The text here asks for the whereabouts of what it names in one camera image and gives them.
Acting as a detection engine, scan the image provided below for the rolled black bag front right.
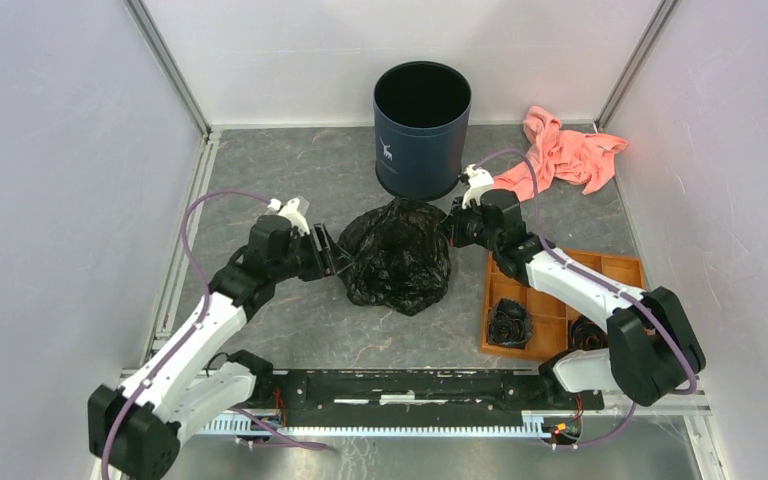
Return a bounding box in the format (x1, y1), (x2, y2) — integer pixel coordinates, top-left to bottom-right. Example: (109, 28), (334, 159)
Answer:
(568, 315), (608, 351)

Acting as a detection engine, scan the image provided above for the orange compartment tray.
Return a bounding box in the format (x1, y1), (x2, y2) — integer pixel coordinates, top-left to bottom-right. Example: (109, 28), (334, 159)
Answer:
(480, 250), (646, 363)

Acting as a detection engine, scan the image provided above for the dark blue trash bin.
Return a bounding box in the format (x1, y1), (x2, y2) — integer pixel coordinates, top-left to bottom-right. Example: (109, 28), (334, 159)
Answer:
(373, 61), (472, 201)

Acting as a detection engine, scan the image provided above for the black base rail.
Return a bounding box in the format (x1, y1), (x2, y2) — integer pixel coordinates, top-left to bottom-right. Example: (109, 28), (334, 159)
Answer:
(158, 368), (710, 452)

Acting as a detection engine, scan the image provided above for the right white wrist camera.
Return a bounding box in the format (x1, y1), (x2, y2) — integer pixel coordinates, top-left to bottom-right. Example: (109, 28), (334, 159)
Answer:
(461, 164), (495, 210)

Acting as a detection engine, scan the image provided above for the black trash bag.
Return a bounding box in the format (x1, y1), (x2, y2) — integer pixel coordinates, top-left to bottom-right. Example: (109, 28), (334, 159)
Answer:
(338, 198), (451, 316)

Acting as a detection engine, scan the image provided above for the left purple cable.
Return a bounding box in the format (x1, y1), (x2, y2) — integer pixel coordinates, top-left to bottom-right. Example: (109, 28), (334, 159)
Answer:
(100, 190), (273, 480)

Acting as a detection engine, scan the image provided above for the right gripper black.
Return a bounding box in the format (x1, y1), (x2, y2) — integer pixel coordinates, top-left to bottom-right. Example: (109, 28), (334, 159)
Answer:
(436, 195), (500, 253)

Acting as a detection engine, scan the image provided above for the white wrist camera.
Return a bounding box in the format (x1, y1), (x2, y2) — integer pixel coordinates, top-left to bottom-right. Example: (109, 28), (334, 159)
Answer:
(461, 164), (495, 210)
(267, 197), (310, 236)

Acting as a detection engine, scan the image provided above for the aluminium corner post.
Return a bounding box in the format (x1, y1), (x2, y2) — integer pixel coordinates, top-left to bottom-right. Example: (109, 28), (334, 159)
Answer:
(593, 0), (681, 131)
(124, 0), (212, 138)

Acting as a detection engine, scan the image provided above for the left aluminium corner post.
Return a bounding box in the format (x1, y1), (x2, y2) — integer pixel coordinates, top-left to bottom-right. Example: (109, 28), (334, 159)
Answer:
(124, 0), (212, 138)

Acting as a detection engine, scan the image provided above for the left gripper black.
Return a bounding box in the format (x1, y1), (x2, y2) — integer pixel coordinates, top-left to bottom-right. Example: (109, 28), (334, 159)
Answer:
(271, 222), (355, 283)

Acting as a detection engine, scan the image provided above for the right aluminium corner post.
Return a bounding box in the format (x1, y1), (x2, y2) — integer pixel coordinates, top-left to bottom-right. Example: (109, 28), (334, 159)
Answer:
(593, 0), (681, 131)

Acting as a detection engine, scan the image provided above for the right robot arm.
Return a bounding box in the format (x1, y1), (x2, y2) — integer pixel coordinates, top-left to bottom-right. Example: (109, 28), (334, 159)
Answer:
(442, 189), (706, 408)

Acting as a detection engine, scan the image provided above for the rolled black bag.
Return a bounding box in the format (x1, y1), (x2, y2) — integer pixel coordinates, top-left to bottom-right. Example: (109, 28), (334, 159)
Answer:
(568, 315), (608, 351)
(486, 298), (534, 350)

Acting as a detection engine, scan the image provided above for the pink crumpled cloth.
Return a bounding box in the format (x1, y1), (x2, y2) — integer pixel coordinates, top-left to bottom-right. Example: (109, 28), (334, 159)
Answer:
(494, 106), (628, 201)

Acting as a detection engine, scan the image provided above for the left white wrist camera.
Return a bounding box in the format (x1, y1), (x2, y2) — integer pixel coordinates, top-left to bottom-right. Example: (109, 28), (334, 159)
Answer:
(267, 197), (310, 236)

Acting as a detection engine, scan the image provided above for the rolled black bag front left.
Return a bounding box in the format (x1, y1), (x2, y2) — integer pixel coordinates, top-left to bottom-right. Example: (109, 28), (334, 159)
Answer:
(486, 298), (534, 350)

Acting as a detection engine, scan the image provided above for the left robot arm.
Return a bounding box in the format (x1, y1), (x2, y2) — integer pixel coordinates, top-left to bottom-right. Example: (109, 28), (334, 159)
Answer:
(87, 215), (352, 479)

